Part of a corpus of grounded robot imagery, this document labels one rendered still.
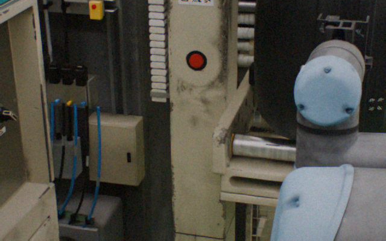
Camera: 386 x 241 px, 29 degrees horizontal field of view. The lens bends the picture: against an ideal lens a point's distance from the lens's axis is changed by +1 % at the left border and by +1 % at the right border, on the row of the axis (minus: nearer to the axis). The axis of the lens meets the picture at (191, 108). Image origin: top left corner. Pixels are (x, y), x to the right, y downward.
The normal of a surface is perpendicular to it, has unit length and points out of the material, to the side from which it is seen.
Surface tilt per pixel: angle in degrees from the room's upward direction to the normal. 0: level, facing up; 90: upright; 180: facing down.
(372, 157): 53
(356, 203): 26
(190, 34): 90
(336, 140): 83
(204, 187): 90
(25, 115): 90
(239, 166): 0
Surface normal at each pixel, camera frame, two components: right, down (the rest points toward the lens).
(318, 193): -0.09, -0.73
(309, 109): -0.23, 0.26
